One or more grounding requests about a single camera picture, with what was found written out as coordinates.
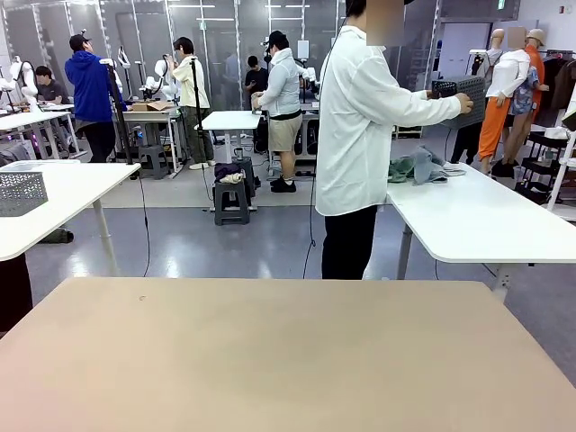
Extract person in white shirt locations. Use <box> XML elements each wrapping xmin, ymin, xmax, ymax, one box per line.
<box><xmin>314</xmin><ymin>0</ymin><xmax>476</xmax><ymax>281</ymax></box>

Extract person in dark grey tee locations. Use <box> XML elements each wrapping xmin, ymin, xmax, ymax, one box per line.
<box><xmin>34</xmin><ymin>65</ymin><xmax>72</xmax><ymax>108</ymax></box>

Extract dark green bundle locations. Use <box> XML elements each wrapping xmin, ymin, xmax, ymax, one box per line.
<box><xmin>38</xmin><ymin>228</ymin><xmax>75</xmax><ymax>245</ymax></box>

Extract white frame rack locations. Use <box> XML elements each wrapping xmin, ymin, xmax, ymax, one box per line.
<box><xmin>544</xmin><ymin>96</ymin><xmax>576</xmax><ymax>222</ymax></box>

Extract small dark grey stool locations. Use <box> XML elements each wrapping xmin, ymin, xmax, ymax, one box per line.
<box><xmin>137</xmin><ymin>144</ymin><xmax>171</xmax><ymax>181</ymax></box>

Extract grey plastic step stool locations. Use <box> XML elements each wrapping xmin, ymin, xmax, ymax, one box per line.
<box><xmin>213</xmin><ymin>178</ymin><xmax>252</xmax><ymax>227</ymax></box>

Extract black cable from person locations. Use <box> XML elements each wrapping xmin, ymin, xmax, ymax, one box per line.
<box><xmin>301</xmin><ymin>148</ymin><xmax>319</xmax><ymax>280</ymax></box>

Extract mannequin with hat orange shirt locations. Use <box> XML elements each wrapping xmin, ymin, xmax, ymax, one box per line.
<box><xmin>492</xmin><ymin>27</ymin><xmax>551</xmax><ymax>179</ymax></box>

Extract dark grey plastic basket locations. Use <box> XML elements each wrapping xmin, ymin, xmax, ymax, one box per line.
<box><xmin>430</xmin><ymin>75</ymin><xmax>488</xmax><ymax>132</ymax></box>

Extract small white desk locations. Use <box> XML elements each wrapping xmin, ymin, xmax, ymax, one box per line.
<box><xmin>201</xmin><ymin>110</ymin><xmax>263</xmax><ymax>164</ymax></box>

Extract white metal frame desk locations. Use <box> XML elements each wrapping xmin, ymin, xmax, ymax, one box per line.
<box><xmin>120</xmin><ymin>107</ymin><xmax>185</xmax><ymax>176</ymax></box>

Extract crumpled green towel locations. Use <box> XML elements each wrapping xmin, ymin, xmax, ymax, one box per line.
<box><xmin>387</xmin><ymin>156</ymin><xmax>418</xmax><ymax>184</ymax></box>

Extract slim person in black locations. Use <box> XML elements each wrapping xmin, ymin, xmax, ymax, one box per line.
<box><xmin>244</xmin><ymin>55</ymin><xmax>270</xmax><ymax>112</ymax></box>

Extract person's right forearm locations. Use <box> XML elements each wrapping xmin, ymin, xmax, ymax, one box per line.
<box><xmin>403</xmin><ymin>95</ymin><xmax>463</xmax><ymax>126</ymax></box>

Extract white table with rounded corner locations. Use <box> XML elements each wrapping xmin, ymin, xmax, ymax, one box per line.
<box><xmin>385</xmin><ymin>161</ymin><xmax>576</xmax><ymax>303</ymax></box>
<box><xmin>0</xmin><ymin>162</ymin><xmax>142</xmax><ymax>276</ymax></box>

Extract person in white hoodie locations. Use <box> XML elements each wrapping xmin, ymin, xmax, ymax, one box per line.
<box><xmin>251</xmin><ymin>30</ymin><xmax>304</xmax><ymax>194</ymax></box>

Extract dark and beige clothes pile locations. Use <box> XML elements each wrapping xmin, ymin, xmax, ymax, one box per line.
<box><xmin>213</xmin><ymin>161</ymin><xmax>245</xmax><ymax>185</ymax></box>

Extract black utility cart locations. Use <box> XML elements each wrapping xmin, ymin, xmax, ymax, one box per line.
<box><xmin>515</xmin><ymin>129</ymin><xmax>572</xmax><ymax>204</ymax></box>

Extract long white workbench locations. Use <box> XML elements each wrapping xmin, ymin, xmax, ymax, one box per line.
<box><xmin>0</xmin><ymin>103</ymin><xmax>82</xmax><ymax>161</ymax></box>

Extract person in blue hoodie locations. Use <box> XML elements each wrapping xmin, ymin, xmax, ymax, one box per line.
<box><xmin>64</xmin><ymin>32</ymin><xmax>131</xmax><ymax>165</ymax></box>

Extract rack of dark clothes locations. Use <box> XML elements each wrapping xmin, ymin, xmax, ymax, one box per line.
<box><xmin>537</xmin><ymin>48</ymin><xmax>576</xmax><ymax>128</ymax></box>

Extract mannequin white blouse orange trousers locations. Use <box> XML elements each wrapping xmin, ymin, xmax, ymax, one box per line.
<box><xmin>477</xmin><ymin>25</ymin><xmax>533</xmax><ymax>166</ymax></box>

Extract black cable from tripod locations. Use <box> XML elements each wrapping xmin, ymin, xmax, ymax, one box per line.
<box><xmin>138</xmin><ymin>177</ymin><xmax>151</xmax><ymax>278</ymax></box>

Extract light grey plastic basket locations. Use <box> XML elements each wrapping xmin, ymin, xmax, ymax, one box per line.
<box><xmin>0</xmin><ymin>160</ymin><xmax>50</xmax><ymax>219</ymax></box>

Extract cardboard box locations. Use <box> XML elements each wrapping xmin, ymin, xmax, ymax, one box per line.
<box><xmin>129</xmin><ymin>100</ymin><xmax>176</xmax><ymax>113</ymax></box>

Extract black pedestal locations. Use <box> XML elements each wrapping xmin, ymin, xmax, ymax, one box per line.
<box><xmin>0</xmin><ymin>255</ymin><xmax>34</xmax><ymax>335</ymax></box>

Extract person in cream shirt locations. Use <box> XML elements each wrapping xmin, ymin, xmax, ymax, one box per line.
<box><xmin>172</xmin><ymin>36</ymin><xmax>217</xmax><ymax>171</ymax></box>

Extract blue grey towel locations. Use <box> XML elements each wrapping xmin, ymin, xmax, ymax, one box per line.
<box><xmin>411</xmin><ymin>145</ymin><xmax>450</xmax><ymax>186</ymax></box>

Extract tall black stool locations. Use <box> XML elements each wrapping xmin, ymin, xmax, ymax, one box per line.
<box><xmin>233</xmin><ymin>156</ymin><xmax>258</xmax><ymax>200</ymax></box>

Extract black tripod pole white head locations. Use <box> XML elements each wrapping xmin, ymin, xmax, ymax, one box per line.
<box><xmin>98</xmin><ymin>57</ymin><xmax>136</xmax><ymax>166</ymax></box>

